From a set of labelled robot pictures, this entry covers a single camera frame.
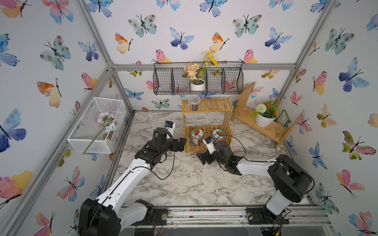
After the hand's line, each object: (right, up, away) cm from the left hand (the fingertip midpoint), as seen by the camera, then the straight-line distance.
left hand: (179, 136), depth 80 cm
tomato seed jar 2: (+23, 0, +13) cm, 27 cm away
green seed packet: (+74, +11, +31) cm, 81 cm away
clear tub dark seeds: (+8, +20, +1) cm, 22 cm away
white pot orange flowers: (+53, +14, +13) cm, 57 cm away
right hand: (+13, -8, +8) cm, 17 cm away
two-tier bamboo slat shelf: (+18, +12, +38) cm, 44 cm away
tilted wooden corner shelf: (+45, +12, +28) cm, 54 cm away
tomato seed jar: (+10, 0, +13) cm, 16 cm away
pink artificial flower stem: (-36, +10, -7) cm, 38 cm away
